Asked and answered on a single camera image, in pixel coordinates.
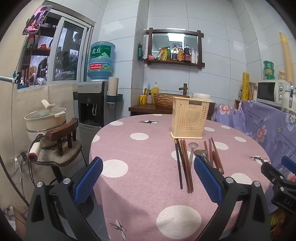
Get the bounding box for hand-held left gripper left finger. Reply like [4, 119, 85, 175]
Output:
[26, 157, 109, 241]

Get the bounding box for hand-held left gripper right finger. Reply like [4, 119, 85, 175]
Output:
[193, 157, 271, 241]

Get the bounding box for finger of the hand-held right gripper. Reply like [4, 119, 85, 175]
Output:
[261, 161, 288, 186]
[281, 156, 296, 183]

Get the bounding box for black chopstick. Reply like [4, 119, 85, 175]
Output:
[174, 138, 183, 189]

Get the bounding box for cream plastic utensil holder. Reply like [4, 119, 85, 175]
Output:
[170, 96, 210, 139]

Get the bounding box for shiny metal spoon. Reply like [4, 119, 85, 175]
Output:
[194, 149, 212, 166]

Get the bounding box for grey seat cushion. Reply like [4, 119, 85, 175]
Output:
[37, 140, 82, 167]

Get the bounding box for matte metal spoon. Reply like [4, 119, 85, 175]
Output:
[187, 142, 199, 172]

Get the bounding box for purple floral cloth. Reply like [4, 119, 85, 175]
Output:
[213, 100, 296, 183]

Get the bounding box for wooden chair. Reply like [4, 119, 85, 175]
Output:
[35, 118, 93, 204]

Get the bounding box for pink polka dot tablecloth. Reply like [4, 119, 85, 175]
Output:
[89, 113, 274, 241]

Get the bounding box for white red handheld appliance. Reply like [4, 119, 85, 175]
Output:
[28, 134, 44, 160]

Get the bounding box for grey water dispenser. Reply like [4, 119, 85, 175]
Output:
[73, 80, 118, 163]

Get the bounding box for white power strip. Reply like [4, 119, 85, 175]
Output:
[11, 152, 28, 164]

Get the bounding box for cream pot with lid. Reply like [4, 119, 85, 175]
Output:
[24, 100, 67, 147]

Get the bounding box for white microwave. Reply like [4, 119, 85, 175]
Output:
[255, 79, 295, 107]

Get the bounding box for brown cardboard box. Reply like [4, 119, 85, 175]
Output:
[6, 205, 28, 234]

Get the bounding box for grey cup holder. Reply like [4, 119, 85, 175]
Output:
[107, 93, 123, 104]

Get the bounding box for yellow printed roll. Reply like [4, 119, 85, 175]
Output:
[240, 72, 250, 101]

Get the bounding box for wooden washstand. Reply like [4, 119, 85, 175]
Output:
[128, 103, 215, 120]

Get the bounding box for woven basin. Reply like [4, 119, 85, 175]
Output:
[153, 93, 190, 107]

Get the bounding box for stack of paper cups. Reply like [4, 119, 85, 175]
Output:
[107, 77, 119, 96]

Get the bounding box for stack of green cans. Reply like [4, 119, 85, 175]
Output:
[263, 61, 274, 80]

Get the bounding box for blue water bottle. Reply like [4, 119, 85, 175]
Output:
[87, 41, 116, 81]

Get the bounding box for large dark sauce bottle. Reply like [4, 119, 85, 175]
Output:
[183, 44, 191, 62]

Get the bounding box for window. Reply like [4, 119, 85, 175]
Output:
[17, 8, 95, 90]

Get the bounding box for metal tripod pole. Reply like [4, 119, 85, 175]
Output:
[0, 75, 19, 90]

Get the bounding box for wooden framed mirror shelf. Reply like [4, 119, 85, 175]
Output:
[143, 28, 205, 68]

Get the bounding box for smartphone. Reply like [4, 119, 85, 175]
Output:
[22, 5, 53, 36]

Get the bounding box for white metal handle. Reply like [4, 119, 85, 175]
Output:
[285, 85, 296, 114]

